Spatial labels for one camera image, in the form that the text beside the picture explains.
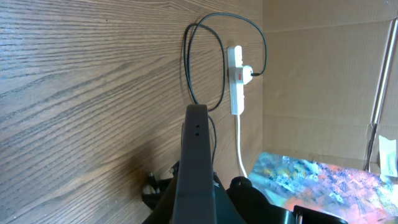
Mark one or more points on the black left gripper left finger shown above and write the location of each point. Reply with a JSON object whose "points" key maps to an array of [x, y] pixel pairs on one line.
{"points": [[159, 196]]}

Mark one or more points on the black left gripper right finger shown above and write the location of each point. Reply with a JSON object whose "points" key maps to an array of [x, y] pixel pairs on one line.
{"points": [[226, 212]]}

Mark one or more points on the Samsung Galaxy smartphone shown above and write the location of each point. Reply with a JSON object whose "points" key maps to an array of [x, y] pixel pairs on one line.
{"points": [[195, 194]]}

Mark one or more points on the white charger plug adapter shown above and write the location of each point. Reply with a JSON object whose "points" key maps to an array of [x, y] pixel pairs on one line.
{"points": [[247, 74]]}

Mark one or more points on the colourful patterned mat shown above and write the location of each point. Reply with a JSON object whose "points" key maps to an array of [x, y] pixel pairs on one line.
{"points": [[354, 195]]}

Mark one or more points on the white power strip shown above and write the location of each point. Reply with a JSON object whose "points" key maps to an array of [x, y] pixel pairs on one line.
{"points": [[235, 69]]}

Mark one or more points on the brown cardboard wall panel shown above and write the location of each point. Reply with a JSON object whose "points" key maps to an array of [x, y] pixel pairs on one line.
{"points": [[330, 88]]}

